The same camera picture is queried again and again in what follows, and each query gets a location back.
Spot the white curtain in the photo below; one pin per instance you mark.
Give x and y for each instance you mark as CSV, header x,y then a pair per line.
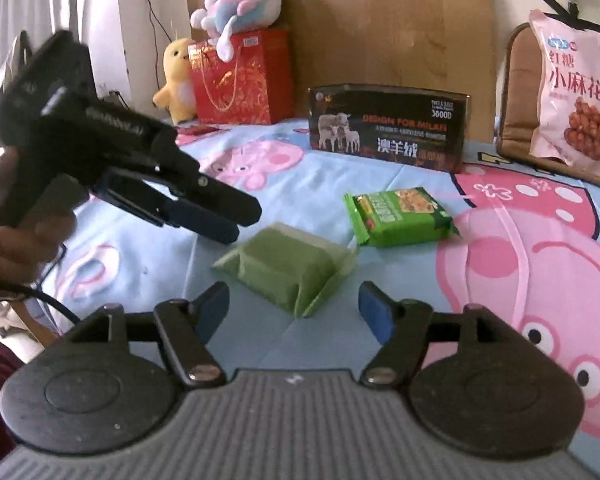
x,y
30,0

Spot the pale green cake packet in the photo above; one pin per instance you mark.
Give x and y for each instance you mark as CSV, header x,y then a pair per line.
x,y
280,265

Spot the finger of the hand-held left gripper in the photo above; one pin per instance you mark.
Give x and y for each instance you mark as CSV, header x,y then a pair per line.
x,y
230,205
205,220

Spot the red envelope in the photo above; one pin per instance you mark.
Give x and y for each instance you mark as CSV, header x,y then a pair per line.
x,y
200,132

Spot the large pink snack bag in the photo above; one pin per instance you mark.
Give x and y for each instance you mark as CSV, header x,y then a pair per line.
x,y
580,95

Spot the green biscuit packet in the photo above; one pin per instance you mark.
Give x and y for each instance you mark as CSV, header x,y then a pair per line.
x,y
405,220

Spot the brown wooden board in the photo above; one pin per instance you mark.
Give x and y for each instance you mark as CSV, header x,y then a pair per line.
x,y
380,25

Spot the pink and blue plush toy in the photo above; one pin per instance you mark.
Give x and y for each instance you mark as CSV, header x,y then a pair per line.
x,y
250,2

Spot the brown cushioned chair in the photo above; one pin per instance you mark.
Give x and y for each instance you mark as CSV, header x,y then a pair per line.
x,y
517,90

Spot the pig printed blanket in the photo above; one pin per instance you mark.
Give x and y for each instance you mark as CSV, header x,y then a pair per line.
x,y
300,345

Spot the yellow duck plush toy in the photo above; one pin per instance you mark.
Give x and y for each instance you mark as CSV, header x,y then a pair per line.
x,y
177,90

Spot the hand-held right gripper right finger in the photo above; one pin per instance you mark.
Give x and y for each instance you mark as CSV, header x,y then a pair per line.
x,y
377,312

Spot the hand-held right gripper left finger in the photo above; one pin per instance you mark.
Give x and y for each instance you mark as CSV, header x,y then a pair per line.
x,y
211,310

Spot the red gift bag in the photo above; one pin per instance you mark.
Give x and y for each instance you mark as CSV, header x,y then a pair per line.
x,y
250,85

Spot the black cardboard box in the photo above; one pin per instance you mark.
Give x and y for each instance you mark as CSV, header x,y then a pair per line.
x,y
395,125

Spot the person's left hand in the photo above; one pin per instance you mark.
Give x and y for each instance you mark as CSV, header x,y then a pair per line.
x,y
25,250

